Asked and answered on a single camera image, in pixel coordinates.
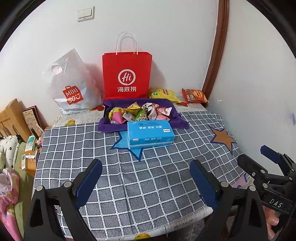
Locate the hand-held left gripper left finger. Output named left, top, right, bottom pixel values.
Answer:
left=24, top=159, right=103, bottom=241

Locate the wooden headboard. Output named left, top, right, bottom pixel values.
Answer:
left=0, top=98, right=32, bottom=144

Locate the orange chips bag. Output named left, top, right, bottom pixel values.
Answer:
left=181, top=88, right=209, bottom=104

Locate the red paper bag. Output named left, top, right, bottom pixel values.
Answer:
left=102, top=32, right=153, bottom=100

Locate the blue tissue pack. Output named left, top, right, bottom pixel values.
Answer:
left=127, top=120, right=175, bottom=149

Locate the white light switch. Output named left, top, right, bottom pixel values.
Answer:
left=77, top=7, right=95, bottom=23

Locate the person's right hand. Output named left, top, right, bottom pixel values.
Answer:
left=265, top=207, right=282, bottom=227

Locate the brown wooden door frame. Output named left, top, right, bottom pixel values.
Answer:
left=201, top=0, right=230, bottom=103

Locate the green snack packet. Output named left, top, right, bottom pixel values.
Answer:
left=134, top=109, right=149, bottom=122

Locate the grey checked blanket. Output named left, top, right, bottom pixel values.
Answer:
left=32, top=111, right=246, bottom=240

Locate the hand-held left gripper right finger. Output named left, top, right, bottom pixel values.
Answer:
left=190, top=159, right=275, bottom=241

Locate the white floral cloth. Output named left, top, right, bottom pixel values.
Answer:
left=0, top=135, right=22, bottom=170

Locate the pink plastic bag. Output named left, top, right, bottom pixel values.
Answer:
left=0, top=168, right=24, bottom=241

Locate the brown framed picture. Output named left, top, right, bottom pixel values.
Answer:
left=22, top=105, right=47, bottom=140

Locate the yellow pink snack packet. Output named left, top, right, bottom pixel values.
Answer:
left=109, top=107, right=128, bottom=125

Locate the green white box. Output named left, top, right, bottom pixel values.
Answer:
left=25, top=136, right=37, bottom=154

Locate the white pink snack packet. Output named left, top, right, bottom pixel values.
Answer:
left=146, top=102, right=160, bottom=121

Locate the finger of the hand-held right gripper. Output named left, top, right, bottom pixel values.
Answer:
left=238, top=153, right=269, bottom=186
left=260, top=145, right=296, bottom=177

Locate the pink panda snack packet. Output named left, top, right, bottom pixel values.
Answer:
left=156, top=106, right=174, bottom=121

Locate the yellow chips bag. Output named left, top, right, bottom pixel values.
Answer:
left=148, top=88, right=182, bottom=104

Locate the purple cloth bag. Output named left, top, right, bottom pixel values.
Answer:
left=99, top=98, right=190, bottom=134

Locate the white plastic shopping bag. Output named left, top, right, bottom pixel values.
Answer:
left=42, top=48, right=105, bottom=115

